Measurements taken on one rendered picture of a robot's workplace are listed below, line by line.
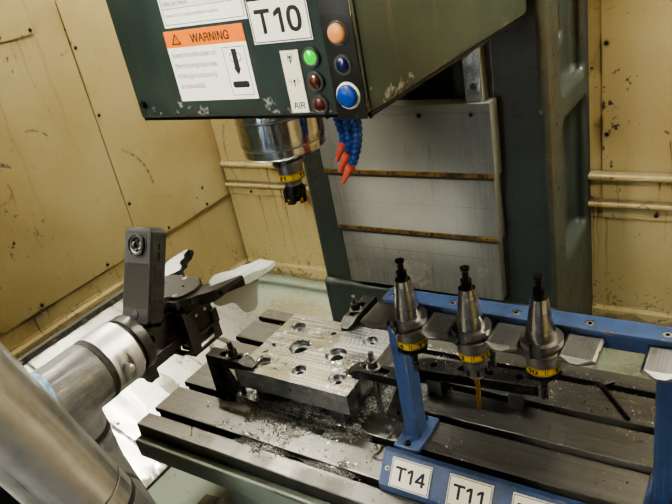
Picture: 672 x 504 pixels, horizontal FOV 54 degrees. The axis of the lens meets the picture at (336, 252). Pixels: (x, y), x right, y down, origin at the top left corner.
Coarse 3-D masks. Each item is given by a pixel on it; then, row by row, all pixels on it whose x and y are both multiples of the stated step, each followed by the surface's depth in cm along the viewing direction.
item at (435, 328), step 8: (440, 312) 110; (432, 320) 109; (440, 320) 108; (448, 320) 108; (424, 328) 107; (432, 328) 107; (440, 328) 106; (448, 328) 106; (424, 336) 106; (432, 336) 105; (440, 336) 105; (448, 336) 104
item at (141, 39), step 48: (144, 0) 98; (384, 0) 87; (432, 0) 98; (480, 0) 113; (144, 48) 103; (288, 48) 89; (384, 48) 88; (432, 48) 99; (144, 96) 108; (288, 96) 93; (384, 96) 89
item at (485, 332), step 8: (488, 320) 104; (456, 328) 104; (488, 328) 102; (456, 336) 103; (464, 336) 102; (472, 336) 101; (480, 336) 101; (456, 344) 104; (464, 344) 104; (472, 344) 102; (480, 344) 102
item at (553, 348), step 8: (520, 336) 99; (560, 336) 97; (520, 344) 98; (528, 344) 97; (536, 344) 96; (552, 344) 96; (560, 344) 96; (528, 352) 98; (536, 352) 97; (544, 352) 95; (552, 352) 96; (544, 360) 96; (552, 360) 96
